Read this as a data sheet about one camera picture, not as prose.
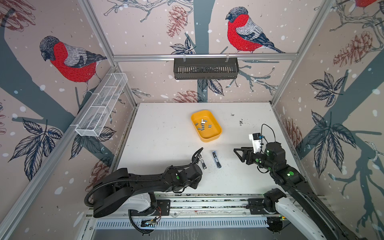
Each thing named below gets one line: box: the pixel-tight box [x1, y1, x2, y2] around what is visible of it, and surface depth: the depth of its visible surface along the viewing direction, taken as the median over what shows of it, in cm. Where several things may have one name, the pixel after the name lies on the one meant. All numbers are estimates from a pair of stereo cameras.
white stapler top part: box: [198, 153, 207, 170], surface depth 90 cm
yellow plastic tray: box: [191, 110, 222, 143], surface depth 109 cm
